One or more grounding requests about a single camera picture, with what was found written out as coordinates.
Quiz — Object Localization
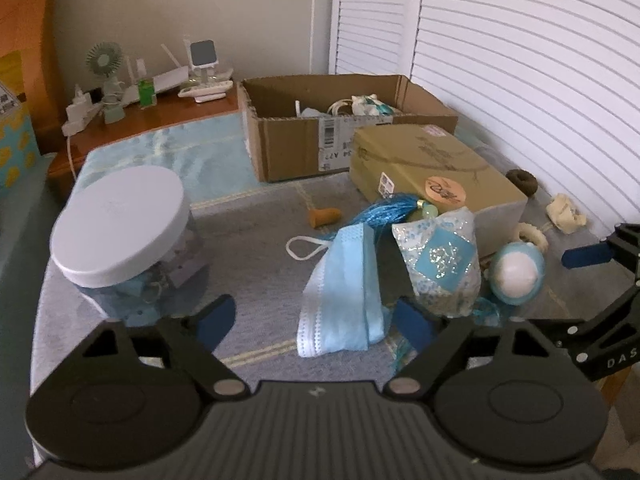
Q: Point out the white teal cloth bundle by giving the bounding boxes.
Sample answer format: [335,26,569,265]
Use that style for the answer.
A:
[350,94,393,117]

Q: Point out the phone on white stand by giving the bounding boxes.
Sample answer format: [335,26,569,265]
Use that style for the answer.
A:
[189,40,222,86]

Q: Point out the glittery blue white sachet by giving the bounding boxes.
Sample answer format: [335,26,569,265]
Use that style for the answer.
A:
[391,207,483,318]

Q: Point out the clear jar with white lid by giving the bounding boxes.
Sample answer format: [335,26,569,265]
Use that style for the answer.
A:
[50,166,211,321]

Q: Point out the small green desk fan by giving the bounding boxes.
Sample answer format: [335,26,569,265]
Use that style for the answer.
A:
[85,41,126,125]

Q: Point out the teal bed sheet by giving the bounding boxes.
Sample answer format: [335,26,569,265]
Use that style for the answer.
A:
[0,155,76,480]

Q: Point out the orange headboard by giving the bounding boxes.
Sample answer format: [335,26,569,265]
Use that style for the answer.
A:
[0,0,67,157]

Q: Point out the brown scrunchie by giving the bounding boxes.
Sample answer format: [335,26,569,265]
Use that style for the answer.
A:
[505,169,537,196]

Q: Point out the small orange rubber cap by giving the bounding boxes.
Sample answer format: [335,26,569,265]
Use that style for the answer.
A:
[308,206,342,231]

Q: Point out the light wooden frame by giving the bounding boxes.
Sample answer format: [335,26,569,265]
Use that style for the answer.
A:
[602,364,640,413]

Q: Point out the yellow dotted teal pillow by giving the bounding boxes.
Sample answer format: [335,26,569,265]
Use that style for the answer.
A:
[0,52,43,191]

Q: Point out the white router with antennas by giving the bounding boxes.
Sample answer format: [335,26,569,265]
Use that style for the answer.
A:
[122,42,192,106]

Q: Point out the cream toy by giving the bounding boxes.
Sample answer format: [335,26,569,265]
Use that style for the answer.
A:
[545,194,587,235]

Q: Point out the cream fabric ring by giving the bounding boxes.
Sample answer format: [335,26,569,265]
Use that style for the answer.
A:
[514,222,551,254]

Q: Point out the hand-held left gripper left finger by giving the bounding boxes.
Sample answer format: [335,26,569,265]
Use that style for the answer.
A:
[82,295,251,400]

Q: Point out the light blue blanket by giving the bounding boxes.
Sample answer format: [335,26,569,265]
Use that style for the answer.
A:
[75,110,263,206]

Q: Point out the wooden nightstand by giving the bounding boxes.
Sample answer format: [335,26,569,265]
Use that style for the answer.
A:
[47,80,241,196]

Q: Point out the white power cable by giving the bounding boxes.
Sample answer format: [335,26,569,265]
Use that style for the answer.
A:
[66,132,79,181]

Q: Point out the light blue face mask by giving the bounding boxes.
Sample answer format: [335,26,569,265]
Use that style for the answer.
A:
[286,224,388,358]

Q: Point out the round blue white puff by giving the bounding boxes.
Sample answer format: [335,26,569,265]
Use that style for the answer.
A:
[489,241,547,307]

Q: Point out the closed tan cardboard box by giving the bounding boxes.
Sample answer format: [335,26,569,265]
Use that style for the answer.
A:
[348,124,530,226]

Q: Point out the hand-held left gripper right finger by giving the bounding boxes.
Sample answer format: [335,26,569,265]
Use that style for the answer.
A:
[384,297,556,398]

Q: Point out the white power strip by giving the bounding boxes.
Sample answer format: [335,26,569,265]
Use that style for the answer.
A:
[61,87,107,136]

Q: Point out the shiny blue tassel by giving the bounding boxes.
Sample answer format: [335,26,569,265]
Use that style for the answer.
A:
[320,196,443,242]

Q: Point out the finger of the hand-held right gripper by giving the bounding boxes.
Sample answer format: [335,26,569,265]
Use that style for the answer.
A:
[527,285,640,386]
[561,222,640,286]

